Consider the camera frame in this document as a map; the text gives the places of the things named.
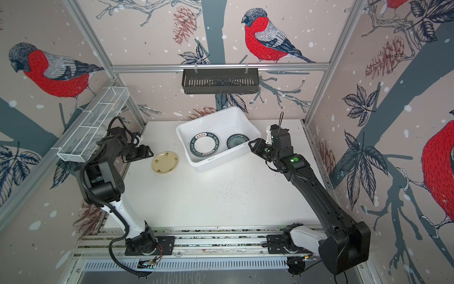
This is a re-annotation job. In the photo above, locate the teal patterned small plate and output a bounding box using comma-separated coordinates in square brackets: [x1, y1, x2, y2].
[227, 134, 249, 149]

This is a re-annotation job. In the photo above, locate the large green rimmed plate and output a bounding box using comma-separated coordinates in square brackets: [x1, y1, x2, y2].
[189, 132, 220, 158]

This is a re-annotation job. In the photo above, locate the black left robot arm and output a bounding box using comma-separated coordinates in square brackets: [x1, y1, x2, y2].
[75, 127, 158, 255]

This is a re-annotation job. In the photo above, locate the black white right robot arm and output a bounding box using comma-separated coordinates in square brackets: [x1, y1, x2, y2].
[248, 138, 371, 275]

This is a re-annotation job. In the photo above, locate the white plastic bin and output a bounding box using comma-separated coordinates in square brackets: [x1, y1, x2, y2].
[176, 107, 261, 173]

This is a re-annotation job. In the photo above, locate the yellow translucent plate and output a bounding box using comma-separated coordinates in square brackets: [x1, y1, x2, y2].
[151, 151, 179, 174]

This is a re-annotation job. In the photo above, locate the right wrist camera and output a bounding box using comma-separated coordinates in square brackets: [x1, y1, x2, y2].
[266, 124, 292, 148]

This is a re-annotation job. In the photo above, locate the white mesh wall shelf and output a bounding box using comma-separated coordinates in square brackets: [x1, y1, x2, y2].
[57, 86, 130, 163]

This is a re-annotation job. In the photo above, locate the black hanging wire basket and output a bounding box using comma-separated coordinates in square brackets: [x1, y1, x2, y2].
[182, 68, 260, 95]

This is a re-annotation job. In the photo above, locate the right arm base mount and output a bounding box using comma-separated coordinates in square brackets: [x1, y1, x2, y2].
[266, 234, 296, 254]

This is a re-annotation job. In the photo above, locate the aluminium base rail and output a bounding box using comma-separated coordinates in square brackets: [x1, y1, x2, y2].
[74, 226, 283, 257]

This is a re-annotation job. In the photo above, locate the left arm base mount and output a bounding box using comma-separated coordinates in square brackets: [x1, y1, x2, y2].
[125, 235, 176, 256]

